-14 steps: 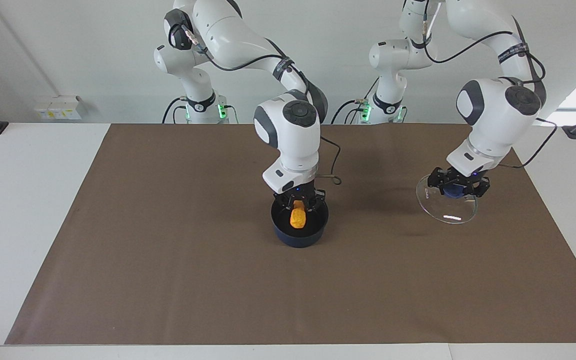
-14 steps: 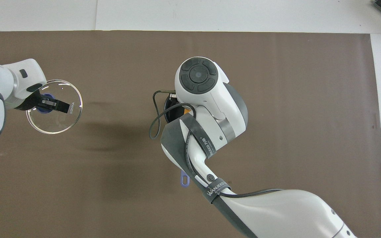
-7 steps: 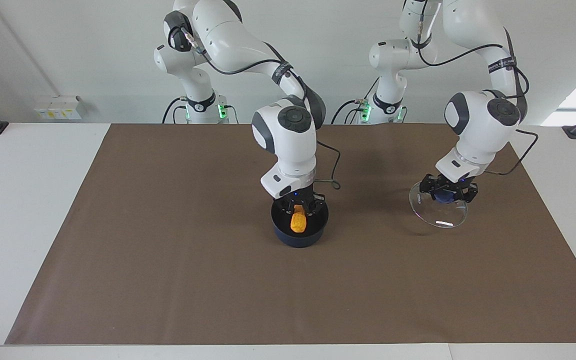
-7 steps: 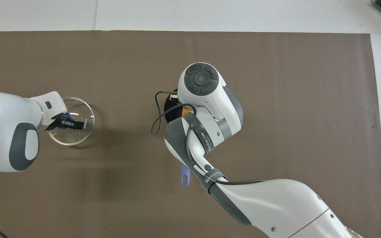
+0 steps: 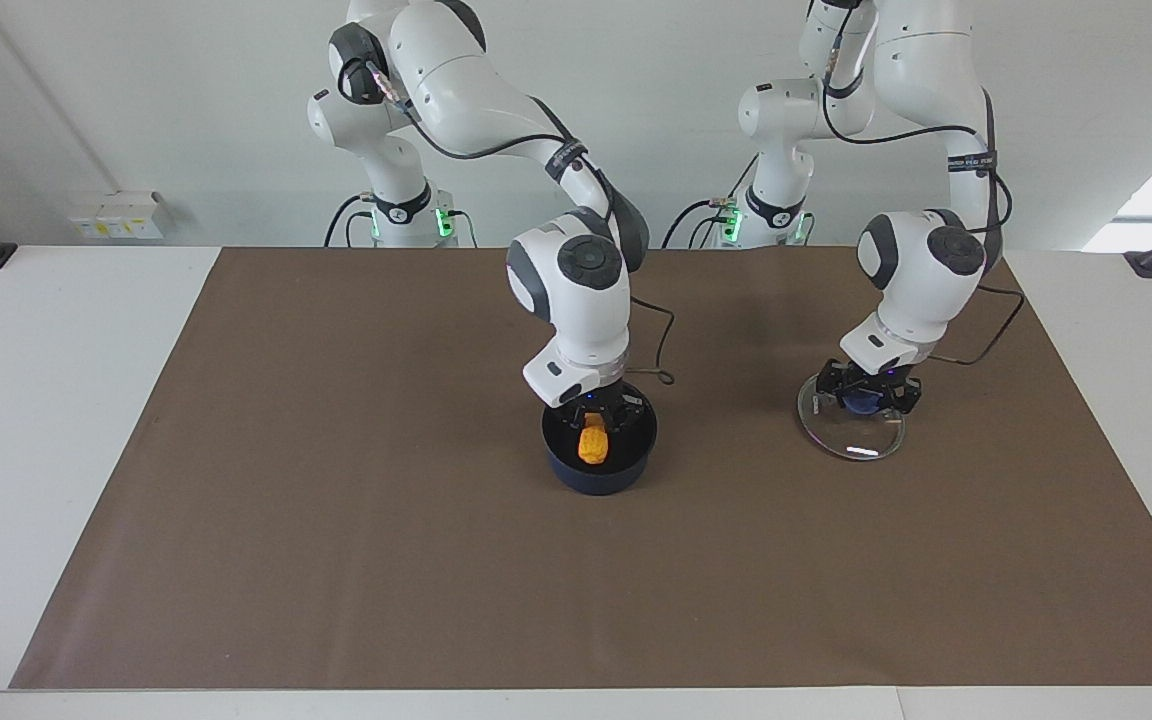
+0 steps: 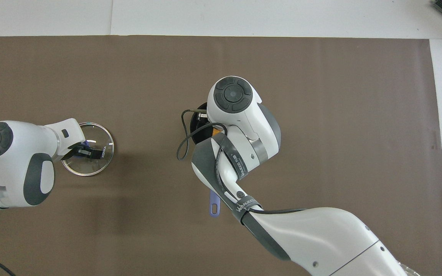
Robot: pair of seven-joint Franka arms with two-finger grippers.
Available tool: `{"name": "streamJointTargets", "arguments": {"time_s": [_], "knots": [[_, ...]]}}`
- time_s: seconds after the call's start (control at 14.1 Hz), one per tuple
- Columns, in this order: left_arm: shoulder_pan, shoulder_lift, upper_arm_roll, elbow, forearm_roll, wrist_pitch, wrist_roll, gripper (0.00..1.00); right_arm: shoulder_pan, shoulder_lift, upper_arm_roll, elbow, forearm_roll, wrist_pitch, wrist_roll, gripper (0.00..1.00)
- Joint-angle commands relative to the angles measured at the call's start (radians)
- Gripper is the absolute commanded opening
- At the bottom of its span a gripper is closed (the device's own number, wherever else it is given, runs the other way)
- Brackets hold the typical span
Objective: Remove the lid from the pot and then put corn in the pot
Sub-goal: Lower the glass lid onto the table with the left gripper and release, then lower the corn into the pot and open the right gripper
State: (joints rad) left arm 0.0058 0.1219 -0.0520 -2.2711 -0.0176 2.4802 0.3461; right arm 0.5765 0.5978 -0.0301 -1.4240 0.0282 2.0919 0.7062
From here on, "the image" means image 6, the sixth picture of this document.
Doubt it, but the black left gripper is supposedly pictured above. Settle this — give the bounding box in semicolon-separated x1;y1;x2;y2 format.
61;141;104;161

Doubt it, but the glass lid with purple knob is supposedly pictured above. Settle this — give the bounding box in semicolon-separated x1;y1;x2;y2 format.
61;122;114;177

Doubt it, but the brown table mat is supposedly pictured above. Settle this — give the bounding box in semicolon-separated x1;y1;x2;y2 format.
0;35;442;276

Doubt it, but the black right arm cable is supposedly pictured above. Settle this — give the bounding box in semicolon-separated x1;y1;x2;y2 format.
176;109;307;215

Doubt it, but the dark saucepan with purple handle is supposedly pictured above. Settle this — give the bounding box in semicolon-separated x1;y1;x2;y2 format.
190;102;222;218

